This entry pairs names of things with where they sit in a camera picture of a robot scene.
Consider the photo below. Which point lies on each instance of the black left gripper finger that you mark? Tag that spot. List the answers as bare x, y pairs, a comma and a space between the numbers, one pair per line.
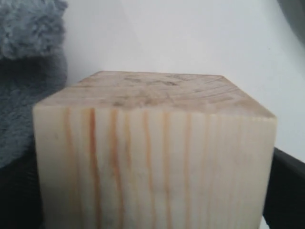
284, 206

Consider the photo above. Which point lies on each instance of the light wooden cube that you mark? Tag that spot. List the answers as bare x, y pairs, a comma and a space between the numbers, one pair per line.
122, 150

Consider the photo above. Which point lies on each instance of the grey fleece towel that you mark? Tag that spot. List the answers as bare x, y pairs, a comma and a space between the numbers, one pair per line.
32, 67

